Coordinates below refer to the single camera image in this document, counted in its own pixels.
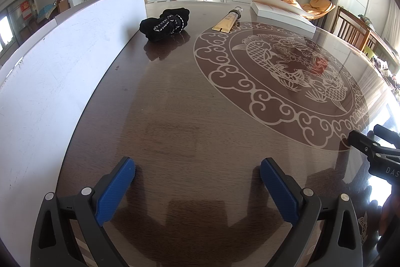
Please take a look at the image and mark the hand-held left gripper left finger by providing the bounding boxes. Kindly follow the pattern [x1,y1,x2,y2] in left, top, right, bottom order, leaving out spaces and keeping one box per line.
[30,156,136,267]

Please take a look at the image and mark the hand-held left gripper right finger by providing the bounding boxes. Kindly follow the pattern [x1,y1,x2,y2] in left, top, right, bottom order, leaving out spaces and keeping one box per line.
[260,157,364,267]

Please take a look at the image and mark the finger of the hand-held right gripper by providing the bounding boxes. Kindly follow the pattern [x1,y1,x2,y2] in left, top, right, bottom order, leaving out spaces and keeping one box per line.
[373,125,400,149]
[348,129,400,161]

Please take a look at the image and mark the white cardboard bin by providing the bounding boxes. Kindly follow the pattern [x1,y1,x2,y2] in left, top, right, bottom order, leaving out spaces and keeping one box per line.
[0,0,148,255]

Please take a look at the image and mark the wooden slatted chair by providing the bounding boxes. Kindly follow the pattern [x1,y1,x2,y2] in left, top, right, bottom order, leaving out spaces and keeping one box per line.
[333,6,379,50]

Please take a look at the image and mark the orange lounge chair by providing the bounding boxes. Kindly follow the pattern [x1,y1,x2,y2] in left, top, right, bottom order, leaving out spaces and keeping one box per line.
[270,0,336,20]

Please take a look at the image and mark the white flat box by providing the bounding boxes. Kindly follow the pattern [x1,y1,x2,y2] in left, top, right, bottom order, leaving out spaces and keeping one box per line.
[249,0,316,34]

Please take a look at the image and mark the black cloth with white trim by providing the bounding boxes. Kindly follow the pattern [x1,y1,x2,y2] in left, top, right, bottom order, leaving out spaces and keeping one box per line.
[139,7,191,43]

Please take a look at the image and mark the yellow tube with silver cap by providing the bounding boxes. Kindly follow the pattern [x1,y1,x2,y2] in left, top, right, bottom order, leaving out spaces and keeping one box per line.
[211,6,244,34]

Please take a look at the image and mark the table with blue cloth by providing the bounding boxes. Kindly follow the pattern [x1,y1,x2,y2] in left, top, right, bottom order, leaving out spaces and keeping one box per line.
[37,4,57,20]

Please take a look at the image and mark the red door poster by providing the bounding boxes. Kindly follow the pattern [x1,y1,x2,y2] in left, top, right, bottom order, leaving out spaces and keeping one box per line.
[20,1,34,19]

